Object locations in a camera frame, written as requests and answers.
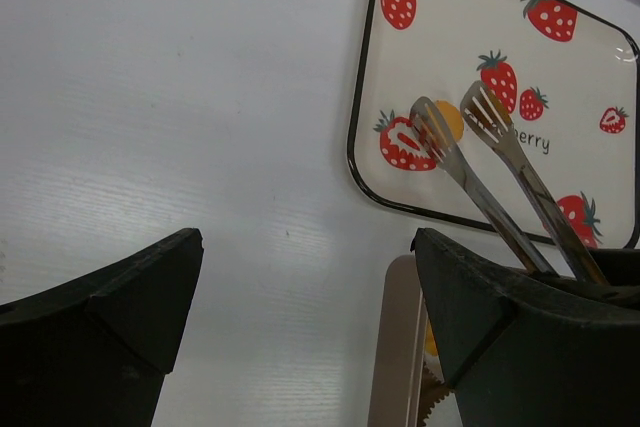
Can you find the gold square tin box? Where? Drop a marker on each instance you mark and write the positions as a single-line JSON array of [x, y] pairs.
[[400, 351]]

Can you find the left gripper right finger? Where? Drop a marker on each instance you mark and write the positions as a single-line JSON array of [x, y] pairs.
[[510, 364]]

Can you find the strawberry pattern tray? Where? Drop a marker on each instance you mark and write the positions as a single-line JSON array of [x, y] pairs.
[[569, 79]]

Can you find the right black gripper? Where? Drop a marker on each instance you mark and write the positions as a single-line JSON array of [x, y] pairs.
[[620, 268]]

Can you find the orange cookie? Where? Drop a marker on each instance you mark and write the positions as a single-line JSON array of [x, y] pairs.
[[430, 346], [452, 117]]

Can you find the metal serving tongs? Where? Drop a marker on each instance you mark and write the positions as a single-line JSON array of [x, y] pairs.
[[496, 175]]

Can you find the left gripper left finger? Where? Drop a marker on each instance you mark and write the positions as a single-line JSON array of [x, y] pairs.
[[95, 351]]

